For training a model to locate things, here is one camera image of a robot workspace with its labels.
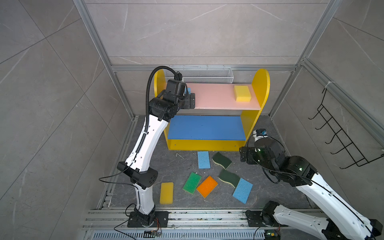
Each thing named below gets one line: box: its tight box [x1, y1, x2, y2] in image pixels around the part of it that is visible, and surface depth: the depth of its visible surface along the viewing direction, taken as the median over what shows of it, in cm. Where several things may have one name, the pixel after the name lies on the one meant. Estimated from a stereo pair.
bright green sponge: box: [182, 171, 202, 195], surface depth 86 cm
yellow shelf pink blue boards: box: [154, 69, 271, 152], surface depth 79 cm
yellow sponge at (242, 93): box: [233, 85, 252, 102], surface depth 73 cm
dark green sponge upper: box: [212, 151, 232, 170], surface depth 95 cm
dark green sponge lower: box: [218, 169, 241, 189], surface depth 88 cm
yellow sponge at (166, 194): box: [159, 182, 174, 205], surface depth 83 cm
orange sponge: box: [196, 175, 219, 199], surface depth 85 cm
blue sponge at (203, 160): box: [197, 151, 211, 169], surface depth 95 cm
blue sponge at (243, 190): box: [232, 177, 253, 204], surface depth 83 cm
